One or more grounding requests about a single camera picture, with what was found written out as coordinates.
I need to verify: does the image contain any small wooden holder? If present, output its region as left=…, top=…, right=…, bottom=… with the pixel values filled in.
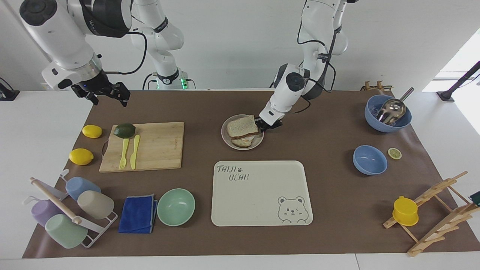
left=360, top=80, right=393, bottom=92

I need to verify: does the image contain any sandwich top bread slice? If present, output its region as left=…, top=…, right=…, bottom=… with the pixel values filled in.
left=226, top=115, right=260, bottom=138

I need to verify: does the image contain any beige cup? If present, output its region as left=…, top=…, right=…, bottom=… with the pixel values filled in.
left=77, top=190, right=115, bottom=220

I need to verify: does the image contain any cream tray with bear print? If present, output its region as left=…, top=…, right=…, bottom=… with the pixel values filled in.
left=211, top=160, right=314, bottom=227

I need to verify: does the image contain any sandwich bottom with filling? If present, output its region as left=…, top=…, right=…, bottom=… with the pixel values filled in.
left=230, top=133, right=256, bottom=148

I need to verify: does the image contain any yellow lemon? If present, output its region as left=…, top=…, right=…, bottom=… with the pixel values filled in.
left=82, top=124, right=103, bottom=139
left=69, top=148, right=95, bottom=166

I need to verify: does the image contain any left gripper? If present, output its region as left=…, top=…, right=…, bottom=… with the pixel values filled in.
left=255, top=117, right=284, bottom=133

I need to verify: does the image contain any yellow-green plastic fork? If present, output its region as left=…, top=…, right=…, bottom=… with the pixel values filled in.
left=119, top=138, right=130, bottom=170

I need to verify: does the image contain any bamboo cutting board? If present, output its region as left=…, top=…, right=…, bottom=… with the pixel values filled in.
left=99, top=121, right=185, bottom=173

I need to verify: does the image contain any blue folded cloth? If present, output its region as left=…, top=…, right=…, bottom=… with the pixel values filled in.
left=118, top=193, right=159, bottom=234

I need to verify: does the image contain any small blue bowl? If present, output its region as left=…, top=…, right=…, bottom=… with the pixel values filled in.
left=352, top=145, right=388, bottom=176

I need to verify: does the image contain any yellow cup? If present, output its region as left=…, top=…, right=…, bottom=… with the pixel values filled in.
left=392, top=196, right=419, bottom=227

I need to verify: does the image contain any wooden dish rack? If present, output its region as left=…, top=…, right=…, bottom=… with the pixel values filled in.
left=382, top=171, right=480, bottom=258

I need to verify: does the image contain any black stand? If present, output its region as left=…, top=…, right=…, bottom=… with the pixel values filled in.
left=436, top=60, right=480, bottom=103
left=0, top=77, right=20, bottom=101

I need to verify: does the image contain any green cup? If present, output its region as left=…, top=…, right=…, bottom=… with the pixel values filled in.
left=45, top=213, right=89, bottom=249

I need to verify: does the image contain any beige round plate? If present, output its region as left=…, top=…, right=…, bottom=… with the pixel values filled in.
left=221, top=114, right=265, bottom=151

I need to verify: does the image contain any purple cup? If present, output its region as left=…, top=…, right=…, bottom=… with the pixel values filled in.
left=31, top=199, right=63, bottom=227

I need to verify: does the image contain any white cup rack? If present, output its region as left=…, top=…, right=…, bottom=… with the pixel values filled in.
left=22, top=169, right=119, bottom=249

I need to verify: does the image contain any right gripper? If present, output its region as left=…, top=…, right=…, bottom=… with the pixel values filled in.
left=70, top=70, right=131, bottom=108

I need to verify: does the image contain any metal ladle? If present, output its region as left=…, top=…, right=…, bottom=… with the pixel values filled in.
left=376, top=87, right=415, bottom=126

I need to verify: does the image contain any black cable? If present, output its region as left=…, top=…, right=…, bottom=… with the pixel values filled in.
left=283, top=98, right=312, bottom=114
left=142, top=73, right=159, bottom=91
left=103, top=31, right=148, bottom=75
left=297, top=0, right=336, bottom=94

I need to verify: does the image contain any dark green avocado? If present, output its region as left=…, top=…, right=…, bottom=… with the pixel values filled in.
left=114, top=123, right=137, bottom=139

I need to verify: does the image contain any blue cup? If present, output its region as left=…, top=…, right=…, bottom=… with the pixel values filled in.
left=65, top=176, right=102, bottom=201

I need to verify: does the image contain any yellow-green plastic knife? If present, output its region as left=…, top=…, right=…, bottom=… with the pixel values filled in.
left=130, top=134, right=141, bottom=170

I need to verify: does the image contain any green bowl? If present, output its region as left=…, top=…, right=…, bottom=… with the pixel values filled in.
left=157, top=188, right=196, bottom=227

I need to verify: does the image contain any large blue bowl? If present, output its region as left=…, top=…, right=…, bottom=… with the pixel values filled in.
left=364, top=94, right=413, bottom=133

